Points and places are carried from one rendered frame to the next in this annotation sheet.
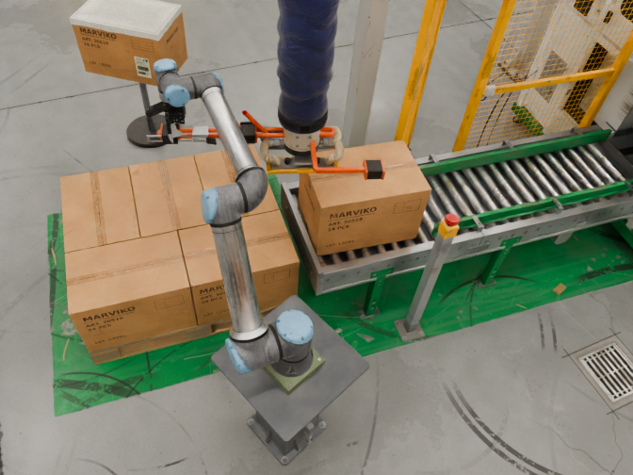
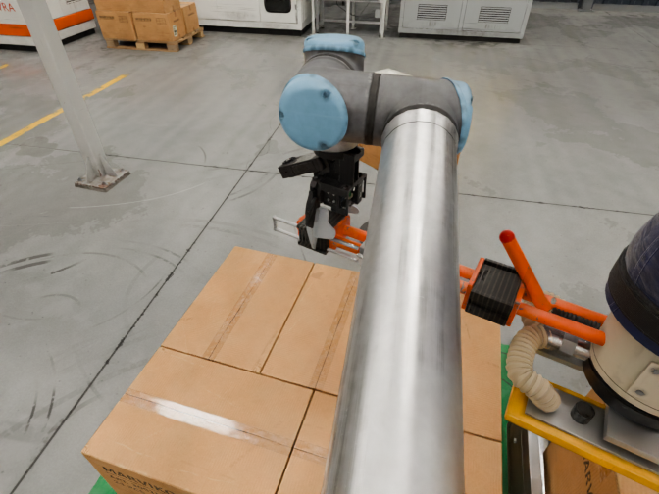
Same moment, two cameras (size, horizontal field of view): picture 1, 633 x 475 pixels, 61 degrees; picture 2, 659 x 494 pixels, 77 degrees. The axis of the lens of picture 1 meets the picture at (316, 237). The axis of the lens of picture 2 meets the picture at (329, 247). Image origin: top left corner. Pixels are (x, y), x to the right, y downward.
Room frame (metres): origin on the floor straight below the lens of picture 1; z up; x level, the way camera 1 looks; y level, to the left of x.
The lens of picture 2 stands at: (1.38, 0.26, 1.79)
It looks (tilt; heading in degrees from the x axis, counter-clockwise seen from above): 40 degrees down; 40
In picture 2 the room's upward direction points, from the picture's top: straight up
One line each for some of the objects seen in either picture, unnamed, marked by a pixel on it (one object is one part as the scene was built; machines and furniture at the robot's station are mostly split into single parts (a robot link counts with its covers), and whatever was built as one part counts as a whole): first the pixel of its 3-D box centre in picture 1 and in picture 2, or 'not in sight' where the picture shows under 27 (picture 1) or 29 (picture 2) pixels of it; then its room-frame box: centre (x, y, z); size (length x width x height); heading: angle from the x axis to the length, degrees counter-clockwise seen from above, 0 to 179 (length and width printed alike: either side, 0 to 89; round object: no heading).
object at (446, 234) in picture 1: (427, 283); not in sight; (1.76, -0.63, 0.50); 0.07 x 0.07 x 1.00; 23
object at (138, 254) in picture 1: (178, 239); (324, 394); (2.01, 0.82, 0.34); 1.20 x 1.00 x 0.40; 113
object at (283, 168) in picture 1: (301, 162); (630, 439); (1.89, 0.10, 1.17); 0.34 x 0.10 x 0.05; 100
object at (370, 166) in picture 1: (373, 170); not in sight; (1.78, -0.22, 1.28); 0.09 x 0.08 x 0.05; 10
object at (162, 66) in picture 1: (167, 75); (333, 78); (1.88, 0.68, 1.58); 0.10 x 0.09 x 0.12; 30
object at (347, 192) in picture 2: (173, 108); (336, 174); (1.89, 0.68, 1.41); 0.09 x 0.08 x 0.12; 99
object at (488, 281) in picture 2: (248, 132); (494, 290); (1.95, 0.37, 1.28); 0.10 x 0.08 x 0.06; 10
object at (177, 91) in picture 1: (176, 90); (327, 103); (1.79, 0.62, 1.59); 0.12 x 0.12 x 0.09; 30
